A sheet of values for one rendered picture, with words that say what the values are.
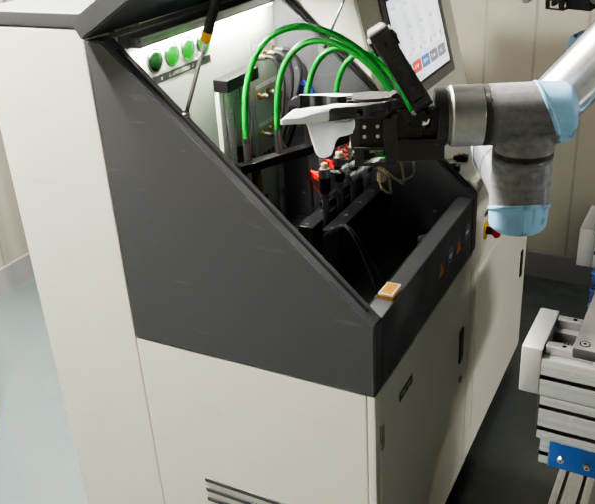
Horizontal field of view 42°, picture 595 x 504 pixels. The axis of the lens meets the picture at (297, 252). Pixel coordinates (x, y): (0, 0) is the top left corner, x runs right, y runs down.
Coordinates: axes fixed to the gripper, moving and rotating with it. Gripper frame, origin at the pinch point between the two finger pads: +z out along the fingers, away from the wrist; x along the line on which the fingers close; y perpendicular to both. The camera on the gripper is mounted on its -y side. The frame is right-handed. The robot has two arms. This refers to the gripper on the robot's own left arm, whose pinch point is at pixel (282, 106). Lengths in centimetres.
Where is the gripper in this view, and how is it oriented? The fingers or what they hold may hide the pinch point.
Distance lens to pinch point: 98.9
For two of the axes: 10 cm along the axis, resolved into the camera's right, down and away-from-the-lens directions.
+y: 0.5, 9.5, 3.2
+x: 0.5, -3.2, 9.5
